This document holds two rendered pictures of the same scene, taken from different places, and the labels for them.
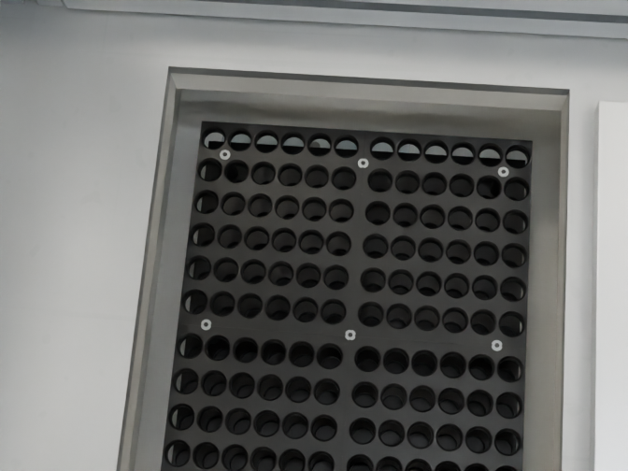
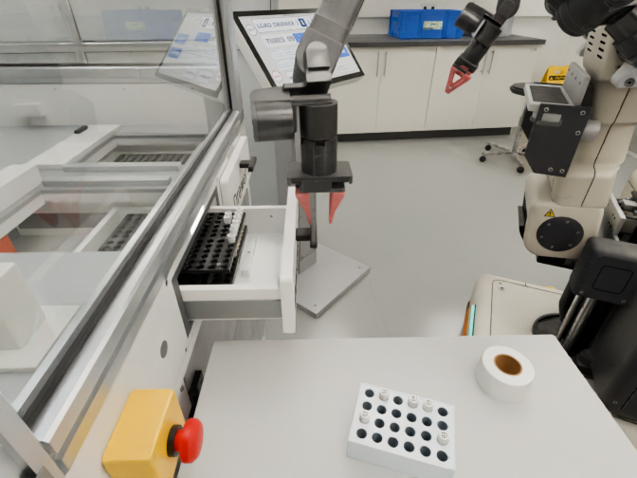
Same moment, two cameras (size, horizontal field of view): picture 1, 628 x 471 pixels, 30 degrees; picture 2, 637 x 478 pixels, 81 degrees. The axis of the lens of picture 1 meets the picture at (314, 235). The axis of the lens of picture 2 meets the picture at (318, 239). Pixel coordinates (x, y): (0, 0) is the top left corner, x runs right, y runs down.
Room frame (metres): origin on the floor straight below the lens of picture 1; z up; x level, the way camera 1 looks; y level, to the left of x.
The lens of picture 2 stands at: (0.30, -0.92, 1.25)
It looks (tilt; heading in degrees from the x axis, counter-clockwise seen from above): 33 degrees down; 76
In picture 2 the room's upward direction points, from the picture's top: straight up
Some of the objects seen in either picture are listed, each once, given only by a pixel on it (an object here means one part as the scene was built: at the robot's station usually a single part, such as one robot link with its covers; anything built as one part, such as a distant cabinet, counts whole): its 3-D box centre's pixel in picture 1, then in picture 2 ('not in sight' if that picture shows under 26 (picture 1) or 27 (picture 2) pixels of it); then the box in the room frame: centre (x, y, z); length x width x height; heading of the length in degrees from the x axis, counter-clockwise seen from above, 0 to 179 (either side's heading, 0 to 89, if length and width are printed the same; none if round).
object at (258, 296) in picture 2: not in sight; (172, 255); (0.18, -0.35, 0.86); 0.40 x 0.26 x 0.06; 167
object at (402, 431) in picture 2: not in sight; (401, 430); (0.47, -0.69, 0.78); 0.12 x 0.08 x 0.04; 150
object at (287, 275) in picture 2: not in sight; (291, 249); (0.39, -0.39, 0.87); 0.29 x 0.02 x 0.11; 77
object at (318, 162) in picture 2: not in sight; (318, 157); (0.44, -0.38, 1.03); 0.10 x 0.07 x 0.07; 168
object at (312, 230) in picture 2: not in sight; (306, 234); (0.41, -0.40, 0.91); 0.07 x 0.04 x 0.01; 77
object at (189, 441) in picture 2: not in sight; (186, 440); (0.22, -0.70, 0.88); 0.04 x 0.03 x 0.04; 77
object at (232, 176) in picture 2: not in sight; (237, 176); (0.32, -0.06, 0.87); 0.29 x 0.02 x 0.11; 77
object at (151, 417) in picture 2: not in sight; (152, 441); (0.19, -0.69, 0.88); 0.07 x 0.05 x 0.07; 77
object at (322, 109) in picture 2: not in sight; (314, 119); (0.44, -0.38, 1.09); 0.07 x 0.06 x 0.07; 176
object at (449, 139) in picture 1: (363, 149); not in sight; (0.22, -0.03, 0.90); 0.18 x 0.02 x 0.01; 77
